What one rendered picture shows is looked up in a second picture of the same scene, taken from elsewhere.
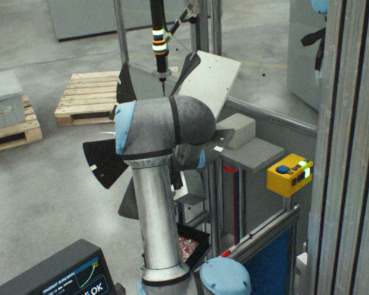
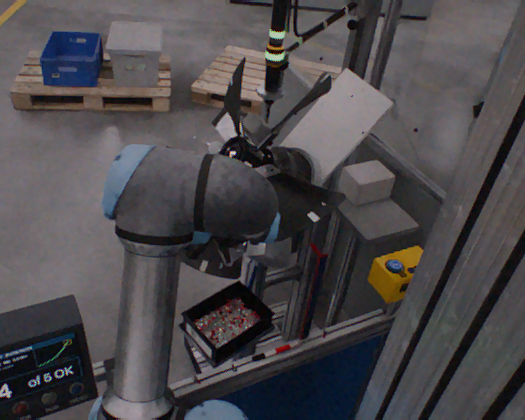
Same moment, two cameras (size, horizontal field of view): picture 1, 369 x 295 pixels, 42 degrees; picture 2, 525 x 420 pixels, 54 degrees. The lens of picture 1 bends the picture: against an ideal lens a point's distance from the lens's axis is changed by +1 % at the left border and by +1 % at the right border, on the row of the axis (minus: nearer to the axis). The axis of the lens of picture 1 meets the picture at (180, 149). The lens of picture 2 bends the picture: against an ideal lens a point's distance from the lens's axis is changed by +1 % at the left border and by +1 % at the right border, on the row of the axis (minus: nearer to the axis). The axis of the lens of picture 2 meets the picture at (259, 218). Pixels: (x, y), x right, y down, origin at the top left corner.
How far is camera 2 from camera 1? 46 cm
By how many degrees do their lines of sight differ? 12
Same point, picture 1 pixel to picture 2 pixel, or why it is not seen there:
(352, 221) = not seen: outside the picture
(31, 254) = (109, 240)
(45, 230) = not seen: hidden behind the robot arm
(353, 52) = (494, 250)
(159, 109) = (178, 174)
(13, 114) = (145, 75)
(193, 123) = (226, 212)
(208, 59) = (353, 85)
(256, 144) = (385, 208)
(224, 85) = (361, 127)
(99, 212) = not seen: hidden behind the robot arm
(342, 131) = (426, 370)
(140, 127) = (141, 194)
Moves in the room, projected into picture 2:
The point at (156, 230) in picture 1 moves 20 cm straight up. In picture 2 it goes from (132, 347) to (121, 250)
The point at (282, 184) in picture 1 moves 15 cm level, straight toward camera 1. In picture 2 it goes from (387, 285) to (370, 321)
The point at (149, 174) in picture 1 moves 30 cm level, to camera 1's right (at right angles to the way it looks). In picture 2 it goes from (140, 265) to (346, 316)
